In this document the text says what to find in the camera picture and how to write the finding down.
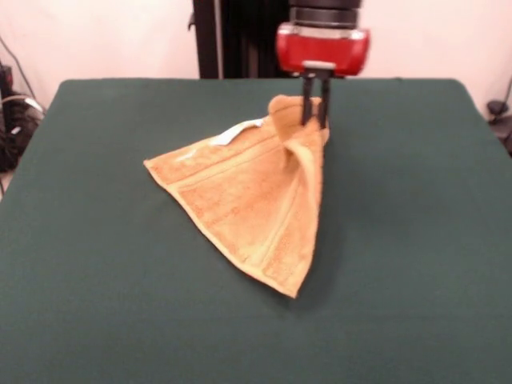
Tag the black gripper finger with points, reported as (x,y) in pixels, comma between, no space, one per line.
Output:
(324,104)
(307,100)

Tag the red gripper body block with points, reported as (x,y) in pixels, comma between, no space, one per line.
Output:
(324,50)

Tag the tan terry towel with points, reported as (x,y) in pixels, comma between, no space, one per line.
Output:
(260,200)

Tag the dark stand base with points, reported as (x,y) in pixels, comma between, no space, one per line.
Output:
(498,108)

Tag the dark green table cloth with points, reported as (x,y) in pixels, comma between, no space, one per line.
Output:
(100,240)

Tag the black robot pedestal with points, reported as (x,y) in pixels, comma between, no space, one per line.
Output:
(240,40)

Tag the black wall box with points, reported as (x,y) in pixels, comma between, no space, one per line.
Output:
(6,80)

